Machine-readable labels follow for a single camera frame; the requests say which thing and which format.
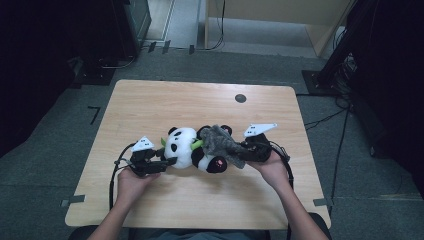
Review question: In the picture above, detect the black metal stand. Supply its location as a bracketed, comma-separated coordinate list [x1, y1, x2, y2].
[301, 0, 379, 96]

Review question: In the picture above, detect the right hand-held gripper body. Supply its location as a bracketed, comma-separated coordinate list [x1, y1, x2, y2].
[240, 122, 278, 164]

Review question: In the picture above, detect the looped black floor cable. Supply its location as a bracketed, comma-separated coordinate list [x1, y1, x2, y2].
[98, 54, 136, 70]

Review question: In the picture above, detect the long black floor cable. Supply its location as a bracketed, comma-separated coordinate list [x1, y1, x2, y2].
[328, 109, 351, 216]

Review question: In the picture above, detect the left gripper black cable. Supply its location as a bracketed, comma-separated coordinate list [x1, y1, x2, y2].
[108, 142, 138, 211]

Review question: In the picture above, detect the black hanging cable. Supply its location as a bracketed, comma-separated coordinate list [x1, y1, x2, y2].
[196, 0, 226, 52]

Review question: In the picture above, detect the wooden cabinet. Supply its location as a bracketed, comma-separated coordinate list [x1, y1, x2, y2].
[203, 0, 354, 58]

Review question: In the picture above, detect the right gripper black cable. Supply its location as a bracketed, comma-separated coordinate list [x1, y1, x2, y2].
[269, 140, 295, 240]

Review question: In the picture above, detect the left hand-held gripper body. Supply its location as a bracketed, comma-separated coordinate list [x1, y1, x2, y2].
[128, 135, 168, 178]

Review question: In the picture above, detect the person's right hand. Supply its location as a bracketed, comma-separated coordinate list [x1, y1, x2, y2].
[247, 150, 292, 193]

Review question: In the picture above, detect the grey knitted cloth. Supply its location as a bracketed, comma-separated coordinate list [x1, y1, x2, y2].
[199, 124, 250, 170]

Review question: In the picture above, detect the dark curtain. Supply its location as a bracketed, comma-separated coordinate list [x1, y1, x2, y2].
[346, 0, 424, 198]
[0, 0, 118, 158]

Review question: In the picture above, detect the grey tape strip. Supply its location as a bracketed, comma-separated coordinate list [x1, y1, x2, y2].
[60, 194, 86, 208]
[313, 197, 334, 207]

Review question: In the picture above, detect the black floor base plate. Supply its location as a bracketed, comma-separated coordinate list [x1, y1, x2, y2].
[71, 56, 116, 87]

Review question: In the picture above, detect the person's left hand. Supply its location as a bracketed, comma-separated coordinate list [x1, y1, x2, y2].
[117, 165, 162, 202]

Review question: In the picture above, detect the dark cabinet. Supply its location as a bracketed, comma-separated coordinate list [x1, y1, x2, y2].
[113, 0, 153, 60]

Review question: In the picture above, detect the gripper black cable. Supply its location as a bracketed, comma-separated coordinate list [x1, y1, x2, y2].
[108, 142, 138, 211]
[269, 140, 295, 240]

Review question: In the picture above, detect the short black floor cable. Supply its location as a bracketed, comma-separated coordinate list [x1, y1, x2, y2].
[303, 108, 349, 131]

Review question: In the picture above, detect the person's grey-blue clothing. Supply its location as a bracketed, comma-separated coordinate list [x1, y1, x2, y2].
[128, 228, 273, 240]

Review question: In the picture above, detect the panda plush toy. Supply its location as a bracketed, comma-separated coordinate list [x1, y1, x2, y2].
[160, 124, 234, 174]

